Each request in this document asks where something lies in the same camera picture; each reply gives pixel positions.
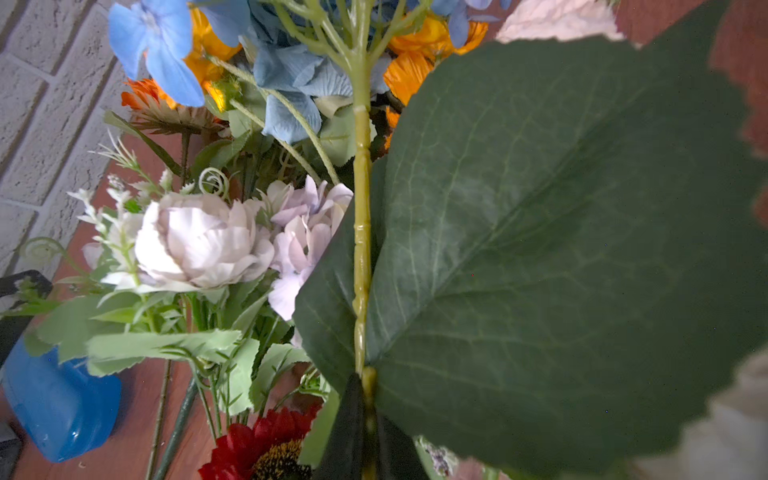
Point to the dusty blue hydrangea stem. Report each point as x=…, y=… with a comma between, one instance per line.
x=284, y=67

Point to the white lilac bouquet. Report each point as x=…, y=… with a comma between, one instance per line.
x=649, y=413
x=191, y=275

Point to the blue hydrangea flower stem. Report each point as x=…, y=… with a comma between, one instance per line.
x=561, y=197

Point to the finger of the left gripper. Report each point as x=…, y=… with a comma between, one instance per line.
x=14, y=323

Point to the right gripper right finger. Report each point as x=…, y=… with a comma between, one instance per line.
x=398, y=458

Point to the orange yellow flower stem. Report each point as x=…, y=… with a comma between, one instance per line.
x=415, y=44

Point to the red gerbera flower stem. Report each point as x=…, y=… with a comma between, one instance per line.
x=269, y=449

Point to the blue oval dish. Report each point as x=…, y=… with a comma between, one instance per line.
x=64, y=410

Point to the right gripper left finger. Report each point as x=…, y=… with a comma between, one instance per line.
x=343, y=455

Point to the white lilac bouquet left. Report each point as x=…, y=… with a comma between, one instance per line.
x=191, y=275

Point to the peach rose flower stem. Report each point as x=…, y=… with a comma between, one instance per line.
x=561, y=20

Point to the white lilac bouquet right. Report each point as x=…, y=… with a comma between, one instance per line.
x=649, y=413

